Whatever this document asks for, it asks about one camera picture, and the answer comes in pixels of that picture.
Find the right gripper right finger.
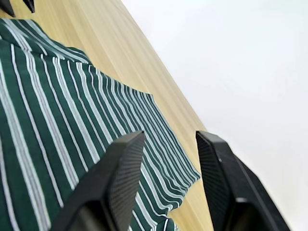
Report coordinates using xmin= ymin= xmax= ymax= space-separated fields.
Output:
xmin=195 ymin=130 xmax=294 ymax=231

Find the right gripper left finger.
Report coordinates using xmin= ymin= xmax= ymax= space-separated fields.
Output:
xmin=50 ymin=130 xmax=146 ymax=231

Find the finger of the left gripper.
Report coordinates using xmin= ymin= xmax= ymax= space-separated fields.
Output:
xmin=0 ymin=0 xmax=16 ymax=18
xmin=23 ymin=0 xmax=36 ymax=13

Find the green white striped T-shirt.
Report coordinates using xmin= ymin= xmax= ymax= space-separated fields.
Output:
xmin=0 ymin=18 xmax=201 ymax=231

